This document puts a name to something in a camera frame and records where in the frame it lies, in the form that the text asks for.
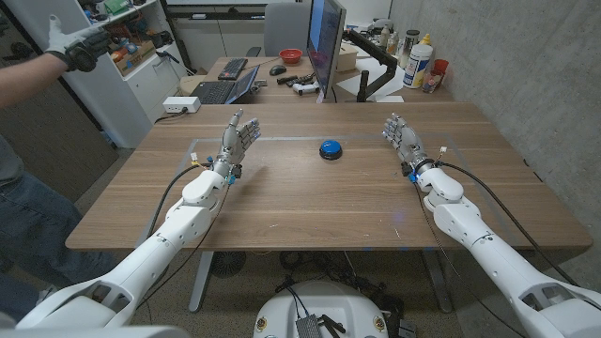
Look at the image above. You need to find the gloved person hand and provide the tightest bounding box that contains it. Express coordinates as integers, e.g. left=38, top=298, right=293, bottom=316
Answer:
left=45, top=13, right=112, bottom=74

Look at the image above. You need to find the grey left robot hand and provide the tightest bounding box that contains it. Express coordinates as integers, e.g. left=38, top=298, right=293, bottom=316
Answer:
left=213, top=108, right=262, bottom=177

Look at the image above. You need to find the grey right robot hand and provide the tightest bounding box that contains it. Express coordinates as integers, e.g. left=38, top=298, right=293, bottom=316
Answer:
left=381, top=112, right=436, bottom=176

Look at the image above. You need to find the person forearm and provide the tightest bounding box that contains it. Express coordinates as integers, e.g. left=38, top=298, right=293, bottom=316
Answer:
left=0, top=51, right=71, bottom=110

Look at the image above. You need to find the blue push button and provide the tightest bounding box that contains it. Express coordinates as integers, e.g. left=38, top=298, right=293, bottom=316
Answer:
left=318, top=139, right=344, bottom=161

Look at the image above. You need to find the open black laptop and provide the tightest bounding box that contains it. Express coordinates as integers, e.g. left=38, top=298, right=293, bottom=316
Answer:
left=190, top=64, right=261, bottom=105

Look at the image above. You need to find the white shelf unit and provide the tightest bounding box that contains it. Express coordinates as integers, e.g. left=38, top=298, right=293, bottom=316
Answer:
left=4, top=0, right=189, bottom=149

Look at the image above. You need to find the wooden back desk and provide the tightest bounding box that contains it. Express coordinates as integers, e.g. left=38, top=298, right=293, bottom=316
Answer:
left=180, top=55, right=455, bottom=104

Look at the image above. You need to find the cardboard box with parts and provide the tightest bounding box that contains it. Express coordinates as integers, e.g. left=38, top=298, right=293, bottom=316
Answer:
left=115, top=40, right=157, bottom=77

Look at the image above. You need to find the black keyboard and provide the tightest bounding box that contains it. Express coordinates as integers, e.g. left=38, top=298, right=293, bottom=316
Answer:
left=217, top=57, right=249, bottom=82

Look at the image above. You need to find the white wipes canister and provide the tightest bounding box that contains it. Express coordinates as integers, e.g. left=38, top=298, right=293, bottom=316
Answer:
left=402, top=43, right=434, bottom=89

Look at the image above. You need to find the white paper sheet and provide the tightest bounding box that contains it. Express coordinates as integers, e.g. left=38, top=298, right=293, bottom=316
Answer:
left=335, top=57, right=406, bottom=99

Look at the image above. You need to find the white game controller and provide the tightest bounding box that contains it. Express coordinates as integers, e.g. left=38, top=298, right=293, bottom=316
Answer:
left=291, top=82, right=320, bottom=97

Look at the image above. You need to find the dark lid jar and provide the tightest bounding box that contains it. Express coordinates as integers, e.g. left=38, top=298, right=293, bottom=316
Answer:
left=397, top=29, right=421, bottom=69

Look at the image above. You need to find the light wooden box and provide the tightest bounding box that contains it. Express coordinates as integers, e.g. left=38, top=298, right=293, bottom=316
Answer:
left=335, top=42, right=359, bottom=72

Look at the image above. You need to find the red bowl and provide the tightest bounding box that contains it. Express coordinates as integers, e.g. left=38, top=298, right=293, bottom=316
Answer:
left=278, top=48, right=304, bottom=66

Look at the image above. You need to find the black floor fan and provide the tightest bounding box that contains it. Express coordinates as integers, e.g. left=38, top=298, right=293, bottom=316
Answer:
left=209, top=251, right=248, bottom=279

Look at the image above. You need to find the grey office chair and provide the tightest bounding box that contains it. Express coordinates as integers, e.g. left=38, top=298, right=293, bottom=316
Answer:
left=246, top=2, right=312, bottom=58

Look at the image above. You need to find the computer monitor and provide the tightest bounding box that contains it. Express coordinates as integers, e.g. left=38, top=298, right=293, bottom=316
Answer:
left=306, top=0, right=347, bottom=100

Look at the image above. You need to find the grey table leg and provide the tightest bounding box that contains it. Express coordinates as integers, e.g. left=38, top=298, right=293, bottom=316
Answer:
left=420, top=248, right=455, bottom=314
left=188, top=251, right=215, bottom=314

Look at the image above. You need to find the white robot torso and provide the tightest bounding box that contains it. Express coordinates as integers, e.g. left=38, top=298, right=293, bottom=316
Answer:
left=253, top=280, right=390, bottom=338

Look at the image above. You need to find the person in blue jeans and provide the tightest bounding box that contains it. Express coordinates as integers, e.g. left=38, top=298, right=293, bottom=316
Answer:
left=0, top=135, right=118, bottom=323

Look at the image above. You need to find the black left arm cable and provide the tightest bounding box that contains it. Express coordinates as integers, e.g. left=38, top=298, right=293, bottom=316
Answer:
left=146, top=161, right=212, bottom=240

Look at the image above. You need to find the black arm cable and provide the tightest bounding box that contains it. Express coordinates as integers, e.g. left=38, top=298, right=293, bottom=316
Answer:
left=436, top=161, right=581, bottom=287
left=146, top=161, right=212, bottom=240

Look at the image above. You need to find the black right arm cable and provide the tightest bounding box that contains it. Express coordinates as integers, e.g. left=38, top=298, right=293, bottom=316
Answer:
left=436, top=161, right=581, bottom=287

